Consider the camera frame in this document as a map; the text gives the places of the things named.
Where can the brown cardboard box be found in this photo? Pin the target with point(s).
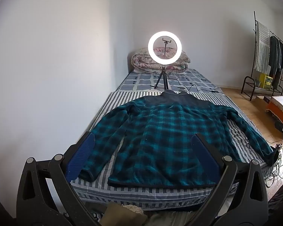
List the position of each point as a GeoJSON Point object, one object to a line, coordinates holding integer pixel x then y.
{"type": "Point", "coordinates": [261, 103]}

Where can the white striped hanging cloth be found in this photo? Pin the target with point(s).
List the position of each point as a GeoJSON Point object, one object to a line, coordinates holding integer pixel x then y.
{"type": "Point", "coordinates": [261, 47]}

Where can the black metal clothes rack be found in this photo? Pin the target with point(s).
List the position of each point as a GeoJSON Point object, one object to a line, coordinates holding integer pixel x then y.
{"type": "Point", "coordinates": [246, 78]}

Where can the folded floral quilt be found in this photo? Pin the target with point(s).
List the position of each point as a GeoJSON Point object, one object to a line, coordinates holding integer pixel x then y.
{"type": "Point", "coordinates": [141, 61]}

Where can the olive green cloth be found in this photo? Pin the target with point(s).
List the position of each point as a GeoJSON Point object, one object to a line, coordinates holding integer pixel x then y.
{"type": "Point", "coordinates": [122, 216]}

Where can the black phone holder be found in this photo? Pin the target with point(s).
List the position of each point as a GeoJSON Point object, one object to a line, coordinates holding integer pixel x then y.
{"type": "Point", "coordinates": [165, 44]}

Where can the dark green hanging clothes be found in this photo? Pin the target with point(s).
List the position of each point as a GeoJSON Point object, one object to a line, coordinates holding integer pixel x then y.
{"type": "Point", "coordinates": [274, 56]}

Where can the orange storage box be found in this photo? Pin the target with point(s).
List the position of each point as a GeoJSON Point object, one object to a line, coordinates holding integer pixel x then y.
{"type": "Point", "coordinates": [277, 112]}

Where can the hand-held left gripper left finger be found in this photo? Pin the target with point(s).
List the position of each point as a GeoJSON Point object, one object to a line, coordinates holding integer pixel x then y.
{"type": "Point", "coordinates": [81, 156]}

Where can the bed with striped sheet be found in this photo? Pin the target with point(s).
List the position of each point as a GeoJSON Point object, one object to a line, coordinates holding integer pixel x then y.
{"type": "Point", "coordinates": [132, 195]}

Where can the teal plaid fleece jacket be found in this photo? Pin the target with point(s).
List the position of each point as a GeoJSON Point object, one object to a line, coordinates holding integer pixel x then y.
{"type": "Point", "coordinates": [155, 134]}

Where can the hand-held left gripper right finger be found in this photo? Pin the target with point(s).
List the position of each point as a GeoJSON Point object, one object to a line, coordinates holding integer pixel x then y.
{"type": "Point", "coordinates": [205, 157]}

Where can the blue checked bed sheet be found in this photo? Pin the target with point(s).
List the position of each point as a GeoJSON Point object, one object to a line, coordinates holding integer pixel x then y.
{"type": "Point", "coordinates": [141, 80]}

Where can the yellow box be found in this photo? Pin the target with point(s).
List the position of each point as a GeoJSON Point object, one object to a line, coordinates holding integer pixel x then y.
{"type": "Point", "coordinates": [265, 81]}

